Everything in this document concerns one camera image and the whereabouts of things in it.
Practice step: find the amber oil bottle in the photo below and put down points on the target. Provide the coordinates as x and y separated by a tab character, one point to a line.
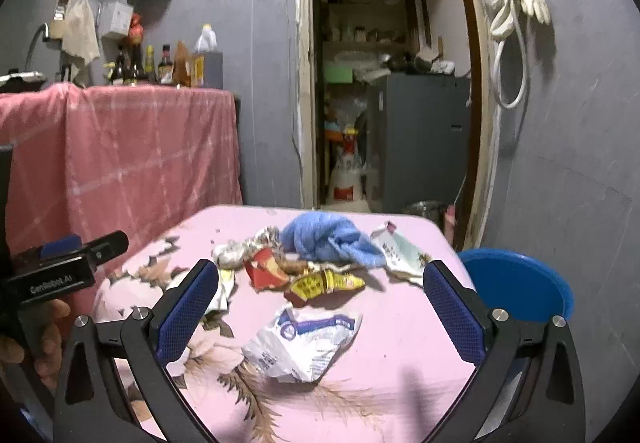
182	68

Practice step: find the crumpled silver wrapper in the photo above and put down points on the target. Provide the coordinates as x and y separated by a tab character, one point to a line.
232	253

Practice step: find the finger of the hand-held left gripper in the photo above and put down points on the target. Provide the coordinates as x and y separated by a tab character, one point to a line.
107	247
60	247

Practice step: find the yellow red snack wrapper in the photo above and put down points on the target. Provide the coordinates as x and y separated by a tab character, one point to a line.
315	285

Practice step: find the green box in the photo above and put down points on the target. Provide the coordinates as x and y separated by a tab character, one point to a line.
340	73

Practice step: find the grey carton box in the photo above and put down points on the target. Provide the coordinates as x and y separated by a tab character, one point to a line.
210	70

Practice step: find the steel pot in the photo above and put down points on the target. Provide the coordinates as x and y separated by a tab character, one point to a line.
425	210

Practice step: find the grey refrigerator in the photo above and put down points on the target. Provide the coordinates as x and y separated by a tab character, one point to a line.
420	143

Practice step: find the blue cloth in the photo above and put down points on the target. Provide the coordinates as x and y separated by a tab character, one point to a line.
320	235

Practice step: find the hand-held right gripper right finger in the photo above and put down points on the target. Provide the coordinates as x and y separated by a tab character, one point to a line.
452	313

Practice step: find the pink checked cloth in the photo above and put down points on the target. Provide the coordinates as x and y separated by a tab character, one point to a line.
125	148

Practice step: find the person's left hand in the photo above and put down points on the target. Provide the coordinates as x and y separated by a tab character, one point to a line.
50	333

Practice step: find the pink bottle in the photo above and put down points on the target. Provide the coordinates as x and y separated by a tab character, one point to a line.
451	220

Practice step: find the beige hanging cloth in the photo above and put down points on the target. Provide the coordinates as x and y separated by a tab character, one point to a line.
80	33

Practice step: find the wooden board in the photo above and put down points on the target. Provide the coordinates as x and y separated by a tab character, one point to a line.
62	8

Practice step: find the crumpled white wrapper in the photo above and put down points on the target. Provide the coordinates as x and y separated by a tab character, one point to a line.
226	288

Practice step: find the white blue plastic wrapper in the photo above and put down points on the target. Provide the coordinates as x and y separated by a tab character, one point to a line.
300	343

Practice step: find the colourful plastic toy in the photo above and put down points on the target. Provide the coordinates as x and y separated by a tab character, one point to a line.
337	129

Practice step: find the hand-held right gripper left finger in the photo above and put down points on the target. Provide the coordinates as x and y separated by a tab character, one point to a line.
187	313

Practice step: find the blue plastic basin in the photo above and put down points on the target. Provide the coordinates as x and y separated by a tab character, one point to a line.
515	283

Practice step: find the red beige torn carton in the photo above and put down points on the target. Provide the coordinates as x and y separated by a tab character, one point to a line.
265	273

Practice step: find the white paper chopstick packet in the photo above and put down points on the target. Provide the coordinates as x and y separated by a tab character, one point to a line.
400	255

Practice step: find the pink floral tablecloth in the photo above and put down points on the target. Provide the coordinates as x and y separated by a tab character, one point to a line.
390	333

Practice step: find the red rooster figure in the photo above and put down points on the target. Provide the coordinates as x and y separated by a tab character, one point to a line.
136	30

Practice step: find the white wall box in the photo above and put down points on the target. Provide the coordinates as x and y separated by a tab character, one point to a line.
117	20

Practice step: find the wooden door frame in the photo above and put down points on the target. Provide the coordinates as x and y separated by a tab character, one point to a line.
303	73

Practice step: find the clear oil jug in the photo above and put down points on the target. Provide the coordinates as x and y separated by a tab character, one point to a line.
206	40

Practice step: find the black stove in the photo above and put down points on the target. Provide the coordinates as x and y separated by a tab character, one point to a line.
22	79

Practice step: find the white bottle red label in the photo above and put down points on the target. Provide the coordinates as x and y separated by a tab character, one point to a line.
347	183

